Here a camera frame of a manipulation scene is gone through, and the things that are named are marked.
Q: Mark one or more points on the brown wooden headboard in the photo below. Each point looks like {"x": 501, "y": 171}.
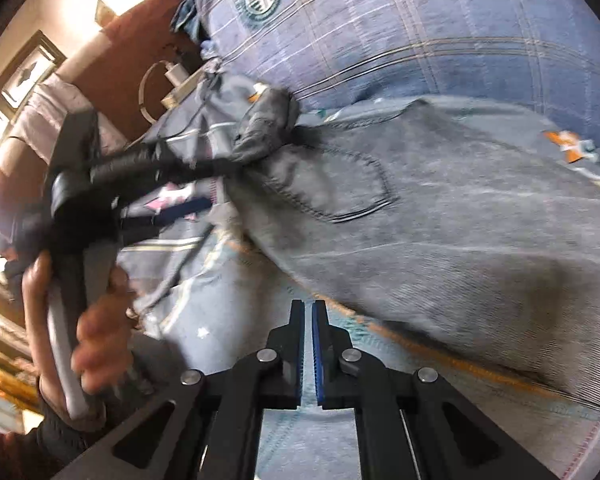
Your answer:
{"x": 130, "y": 40}

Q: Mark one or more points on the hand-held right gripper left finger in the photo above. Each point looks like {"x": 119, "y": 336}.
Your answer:
{"x": 296, "y": 360}

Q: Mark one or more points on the crumpled blue cloth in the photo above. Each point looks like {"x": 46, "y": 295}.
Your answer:
{"x": 187, "y": 7}

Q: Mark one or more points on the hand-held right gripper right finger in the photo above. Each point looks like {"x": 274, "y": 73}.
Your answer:
{"x": 319, "y": 360}

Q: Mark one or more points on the grey denim pants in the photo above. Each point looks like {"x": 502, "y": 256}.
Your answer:
{"x": 430, "y": 240}

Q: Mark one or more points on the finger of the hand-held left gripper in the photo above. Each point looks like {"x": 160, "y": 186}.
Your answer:
{"x": 180, "y": 210}
{"x": 145, "y": 162}

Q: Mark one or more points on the dark framed wall picture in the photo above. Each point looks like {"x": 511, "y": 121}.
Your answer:
{"x": 30, "y": 70}

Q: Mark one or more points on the person's left forearm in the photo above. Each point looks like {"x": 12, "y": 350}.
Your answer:
{"x": 35, "y": 445}

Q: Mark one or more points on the blue plaid quilt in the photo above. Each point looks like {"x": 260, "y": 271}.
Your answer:
{"x": 430, "y": 35}

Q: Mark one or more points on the white charger plug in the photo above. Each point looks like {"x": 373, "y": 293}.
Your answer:
{"x": 176, "y": 73}

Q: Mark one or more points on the grey denim jeans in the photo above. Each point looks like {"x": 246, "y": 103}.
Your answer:
{"x": 220, "y": 320}

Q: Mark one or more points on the person's left hand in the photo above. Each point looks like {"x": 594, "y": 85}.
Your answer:
{"x": 102, "y": 340}

